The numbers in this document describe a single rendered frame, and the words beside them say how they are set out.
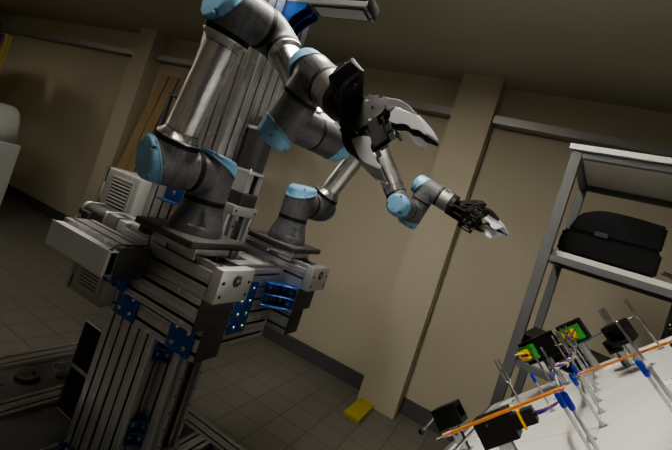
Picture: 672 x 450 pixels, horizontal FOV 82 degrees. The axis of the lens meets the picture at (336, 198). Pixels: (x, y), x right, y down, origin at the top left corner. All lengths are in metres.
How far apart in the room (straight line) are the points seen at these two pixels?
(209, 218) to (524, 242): 2.47
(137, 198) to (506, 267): 2.50
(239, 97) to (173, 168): 0.43
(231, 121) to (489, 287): 2.35
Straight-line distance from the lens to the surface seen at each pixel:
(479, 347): 3.22
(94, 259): 1.18
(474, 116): 3.17
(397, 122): 0.58
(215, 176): 1.11
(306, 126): 0.77
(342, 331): 3.47
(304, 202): 1.52
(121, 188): 1.58
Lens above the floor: 1.36
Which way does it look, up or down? 1 degrees up
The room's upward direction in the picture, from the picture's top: 18 degrees clockwise
